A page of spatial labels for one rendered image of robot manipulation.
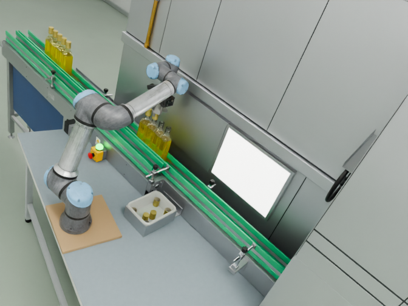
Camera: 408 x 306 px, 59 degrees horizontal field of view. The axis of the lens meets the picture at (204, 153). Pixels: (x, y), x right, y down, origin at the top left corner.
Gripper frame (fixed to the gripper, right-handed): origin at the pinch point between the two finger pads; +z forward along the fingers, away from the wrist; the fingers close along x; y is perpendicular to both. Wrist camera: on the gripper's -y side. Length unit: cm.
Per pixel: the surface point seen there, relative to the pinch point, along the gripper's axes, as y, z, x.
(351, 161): 102, -43, -4
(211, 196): 51, 23, 3
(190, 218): 49, 37, -7
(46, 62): -108, 23, -5
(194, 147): 24.4, 10.9, 11.7
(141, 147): 1.0, 22.1, -6.3
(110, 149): -14.8, 31.4, -15.3
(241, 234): 78, 22, -5
